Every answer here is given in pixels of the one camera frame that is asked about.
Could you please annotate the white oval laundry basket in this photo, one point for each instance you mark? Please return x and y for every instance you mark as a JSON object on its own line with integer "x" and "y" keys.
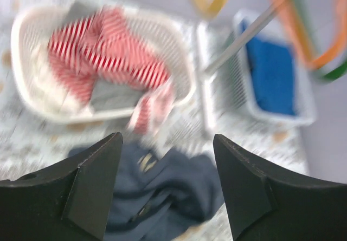
{"x": 32, "y": 25}

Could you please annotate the silver clothes rack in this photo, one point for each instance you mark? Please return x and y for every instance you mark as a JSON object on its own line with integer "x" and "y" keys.
{"x": 216, "y": 77}

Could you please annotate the orange clothes hanger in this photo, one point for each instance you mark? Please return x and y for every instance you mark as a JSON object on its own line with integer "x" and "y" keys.
{"x": 279, "y": 6}

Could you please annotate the red white striped garment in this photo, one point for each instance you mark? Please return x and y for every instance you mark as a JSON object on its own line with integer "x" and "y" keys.
{"x": 100, "y": 46}

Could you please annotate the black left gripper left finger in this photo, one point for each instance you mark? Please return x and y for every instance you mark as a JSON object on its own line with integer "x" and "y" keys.
{"x": 69, "y": 200}

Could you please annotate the blue folded cloth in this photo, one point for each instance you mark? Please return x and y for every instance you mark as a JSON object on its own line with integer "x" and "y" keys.
{"x": 272, "y": 73}

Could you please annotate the green clothes hanger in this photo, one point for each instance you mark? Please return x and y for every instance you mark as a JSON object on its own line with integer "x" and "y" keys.
{"x": 328, "y": 73}

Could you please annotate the grey garment in basket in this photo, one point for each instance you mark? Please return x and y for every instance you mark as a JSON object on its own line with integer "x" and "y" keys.
{"x": 108, "y": 96}

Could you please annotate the white rectangular basket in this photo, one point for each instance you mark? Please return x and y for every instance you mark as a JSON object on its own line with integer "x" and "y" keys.
{"x": 243, "y": 93}

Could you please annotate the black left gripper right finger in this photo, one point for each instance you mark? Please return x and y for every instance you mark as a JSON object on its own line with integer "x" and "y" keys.
{"x": 265, "y": 201}

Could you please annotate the navy blue tank top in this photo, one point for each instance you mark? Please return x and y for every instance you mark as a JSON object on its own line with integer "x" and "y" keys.
{"x": 160, "y": 198}

